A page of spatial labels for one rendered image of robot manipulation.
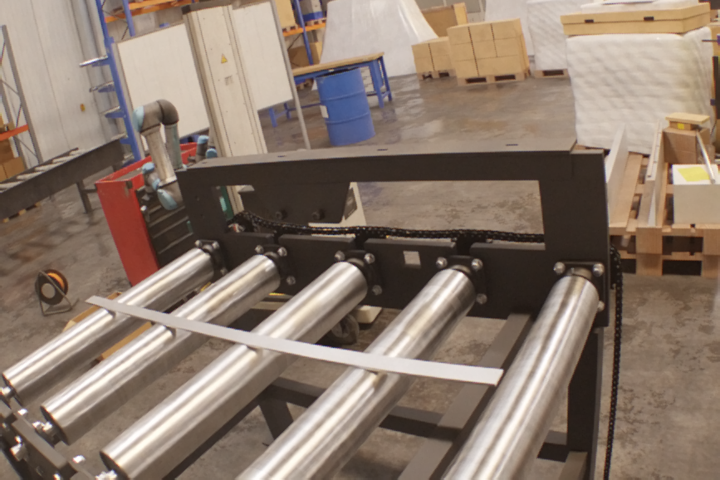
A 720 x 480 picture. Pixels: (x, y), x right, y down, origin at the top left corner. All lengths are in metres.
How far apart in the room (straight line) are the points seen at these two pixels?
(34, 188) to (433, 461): 5.72
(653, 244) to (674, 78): 1.71
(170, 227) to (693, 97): 3.80
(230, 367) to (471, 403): 0.48
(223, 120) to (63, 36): 9.73
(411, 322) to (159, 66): 5.05
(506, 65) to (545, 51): 0.73
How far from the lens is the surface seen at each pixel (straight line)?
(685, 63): 4.27
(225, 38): 2.91
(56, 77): 12.06
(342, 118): 6.84
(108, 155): 6.82
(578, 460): 1.55
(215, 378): 1.12
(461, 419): 1.05
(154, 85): 5.88
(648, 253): 2.96
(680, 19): 4.23
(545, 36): 9.41
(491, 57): 9.55
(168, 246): 3.50
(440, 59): 11.24
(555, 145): 1.17
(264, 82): 6.24
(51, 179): 6.41
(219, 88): 2.79
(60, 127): 11.95
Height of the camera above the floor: 1.49
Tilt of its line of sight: 19 degrees down
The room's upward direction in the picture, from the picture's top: 13 degrees counter-clockwise
